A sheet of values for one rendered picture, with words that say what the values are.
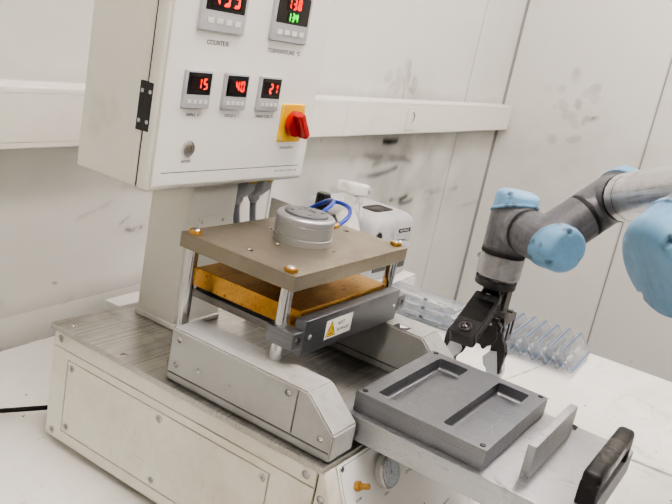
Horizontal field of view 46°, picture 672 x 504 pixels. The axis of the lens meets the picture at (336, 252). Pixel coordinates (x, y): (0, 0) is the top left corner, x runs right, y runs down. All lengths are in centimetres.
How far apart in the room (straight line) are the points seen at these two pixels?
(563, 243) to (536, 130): 219
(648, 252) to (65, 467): 79
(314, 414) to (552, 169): 261
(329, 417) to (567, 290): 262
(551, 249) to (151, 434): 63
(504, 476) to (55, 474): 60
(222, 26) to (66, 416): 57
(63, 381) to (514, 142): 258
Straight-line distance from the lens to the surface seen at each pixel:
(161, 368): 105
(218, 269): 104
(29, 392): 136
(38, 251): 149
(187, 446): 102
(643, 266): 93
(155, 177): 100
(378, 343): 115
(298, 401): 90
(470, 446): 88
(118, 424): 110
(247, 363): 93
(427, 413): 91
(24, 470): 117
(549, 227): 125
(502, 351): 139
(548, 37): 342
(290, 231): 101
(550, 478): 92
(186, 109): 101
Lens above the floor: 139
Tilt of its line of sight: 16 degrees down
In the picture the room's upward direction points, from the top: 11 degrees clockwise
